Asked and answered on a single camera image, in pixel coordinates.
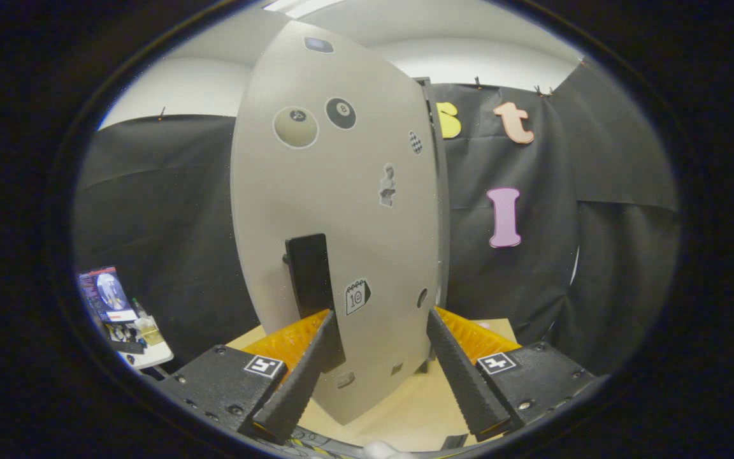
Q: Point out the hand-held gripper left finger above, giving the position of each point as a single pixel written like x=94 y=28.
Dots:
x=300 y=395

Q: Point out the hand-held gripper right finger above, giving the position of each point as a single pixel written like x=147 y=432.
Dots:
x=466 y=382

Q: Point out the white side table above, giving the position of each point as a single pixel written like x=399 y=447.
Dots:
x=150 y=354

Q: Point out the black backdrop cloth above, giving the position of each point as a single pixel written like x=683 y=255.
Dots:
x=163 y=210

